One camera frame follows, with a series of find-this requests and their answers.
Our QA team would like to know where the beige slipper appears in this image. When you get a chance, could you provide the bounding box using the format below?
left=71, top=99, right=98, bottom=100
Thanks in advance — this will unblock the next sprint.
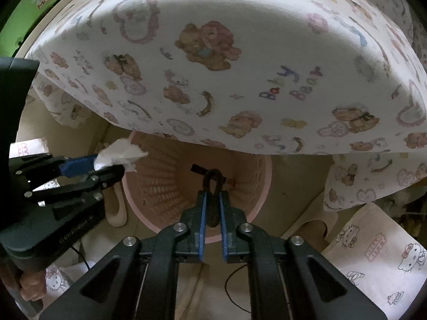
left=103, top=182, right=127, bottom=227

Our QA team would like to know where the bear print chair cover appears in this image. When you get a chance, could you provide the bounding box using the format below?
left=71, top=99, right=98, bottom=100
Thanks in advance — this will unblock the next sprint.
left=27, top=0, right=426, bottom=211

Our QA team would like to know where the green plastic storage box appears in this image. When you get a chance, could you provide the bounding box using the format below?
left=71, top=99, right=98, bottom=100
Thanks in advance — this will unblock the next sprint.
left=0, top=0, right=93, bottom=57

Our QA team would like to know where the person's left hand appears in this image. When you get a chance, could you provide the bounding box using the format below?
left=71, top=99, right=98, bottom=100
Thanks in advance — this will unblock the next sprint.
left=19, top=270, right=46, bottom=301

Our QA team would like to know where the white tissue front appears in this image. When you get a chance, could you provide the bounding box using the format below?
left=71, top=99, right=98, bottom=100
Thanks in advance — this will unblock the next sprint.
left=93, top=139, right=148, bottom=172

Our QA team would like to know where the pink woven trash basket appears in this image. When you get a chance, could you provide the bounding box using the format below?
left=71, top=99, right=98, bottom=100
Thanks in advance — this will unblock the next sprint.
left=122, top=131, right=272, bottom=233

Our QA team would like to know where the hello kitty pink cloth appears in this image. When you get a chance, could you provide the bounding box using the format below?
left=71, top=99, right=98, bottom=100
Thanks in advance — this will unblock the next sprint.
left=323, top=203, right=426, bottom=319

